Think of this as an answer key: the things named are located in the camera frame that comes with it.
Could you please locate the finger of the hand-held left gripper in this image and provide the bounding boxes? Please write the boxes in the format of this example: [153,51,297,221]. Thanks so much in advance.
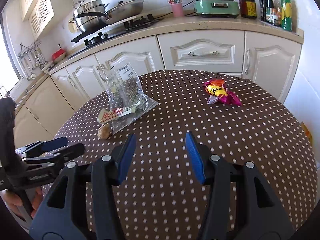
[15,137,68,158]
[10,143,86,188]

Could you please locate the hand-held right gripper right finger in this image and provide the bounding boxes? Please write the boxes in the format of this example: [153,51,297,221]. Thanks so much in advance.
[185,131,295,240]

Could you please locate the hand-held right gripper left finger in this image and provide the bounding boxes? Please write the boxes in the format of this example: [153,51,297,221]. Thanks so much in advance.
[29,133,137,240]

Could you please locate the person's left hand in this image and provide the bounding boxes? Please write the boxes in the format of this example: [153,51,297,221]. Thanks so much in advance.
[1,187,43,222]

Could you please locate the cream cabinet door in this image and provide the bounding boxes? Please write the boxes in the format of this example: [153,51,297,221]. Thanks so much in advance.
[95,36,165,85]
[51,55,105,103]
[244,31,303,103]
[14,105,53,143]
[24,77,75,135]

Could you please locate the brown walnut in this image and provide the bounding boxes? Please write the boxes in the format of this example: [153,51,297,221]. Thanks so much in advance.
[98,124,111,140]

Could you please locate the red white checkered wrapper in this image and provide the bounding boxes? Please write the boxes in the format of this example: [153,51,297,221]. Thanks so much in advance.
[97,106,140,124]

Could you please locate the clear plastic bag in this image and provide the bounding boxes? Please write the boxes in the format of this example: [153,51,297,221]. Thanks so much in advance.
[102,64,159,133]

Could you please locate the magenta yellow candy wrapper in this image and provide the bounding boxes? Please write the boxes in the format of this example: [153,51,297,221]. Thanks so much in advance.
[202,79,242,107]

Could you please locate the red white dish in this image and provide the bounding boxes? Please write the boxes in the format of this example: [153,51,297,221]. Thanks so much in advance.
[52,49,67,62]

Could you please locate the cream cabinet drawer front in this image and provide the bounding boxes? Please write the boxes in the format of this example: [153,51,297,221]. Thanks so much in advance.
[157,30,245,72]

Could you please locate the black gas stove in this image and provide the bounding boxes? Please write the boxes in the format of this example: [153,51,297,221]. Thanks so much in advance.
[71,14,163,49]

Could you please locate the yellow orange packet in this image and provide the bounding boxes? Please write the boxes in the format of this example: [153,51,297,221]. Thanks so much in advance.
[300,121,313,143]

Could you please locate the stacked steel pots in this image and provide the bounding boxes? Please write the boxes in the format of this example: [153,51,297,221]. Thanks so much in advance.
[69,0,110,33]

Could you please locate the cream lattice upper cabinet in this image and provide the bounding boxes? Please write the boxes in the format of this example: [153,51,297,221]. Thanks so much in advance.
[20,0,54,39]

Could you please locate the beige kitchen countertop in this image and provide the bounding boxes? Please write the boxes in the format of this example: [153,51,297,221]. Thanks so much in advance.
[14,12,304,110]

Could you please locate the pink utensil holder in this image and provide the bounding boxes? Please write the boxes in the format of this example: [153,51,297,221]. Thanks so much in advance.
[171,2,185,18]

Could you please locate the steel wok with lid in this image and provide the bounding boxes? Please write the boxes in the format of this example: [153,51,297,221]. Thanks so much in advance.
[104,0,145,22]

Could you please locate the green electric cooker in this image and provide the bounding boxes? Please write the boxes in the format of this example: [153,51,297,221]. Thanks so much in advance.
[192,0,240,18]

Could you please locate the slim dark bottle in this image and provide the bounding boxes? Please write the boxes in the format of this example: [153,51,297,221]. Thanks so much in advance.
[259,0,267,22]

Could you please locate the green yellow bottle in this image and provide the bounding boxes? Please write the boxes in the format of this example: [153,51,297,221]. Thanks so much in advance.
[280,0,293,32]

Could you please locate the green label bottle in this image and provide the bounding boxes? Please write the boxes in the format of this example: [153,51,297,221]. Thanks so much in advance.
[265,0,275,23]

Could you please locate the clear bottle with orange label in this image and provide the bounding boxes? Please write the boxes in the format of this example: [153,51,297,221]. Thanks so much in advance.
[272,0,283,27]

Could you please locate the wall rack with ladles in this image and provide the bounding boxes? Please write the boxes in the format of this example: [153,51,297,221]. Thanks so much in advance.
[17,40,49,80]

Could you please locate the black power cable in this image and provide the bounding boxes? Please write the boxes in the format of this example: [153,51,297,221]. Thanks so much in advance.
[182,0,198,17]

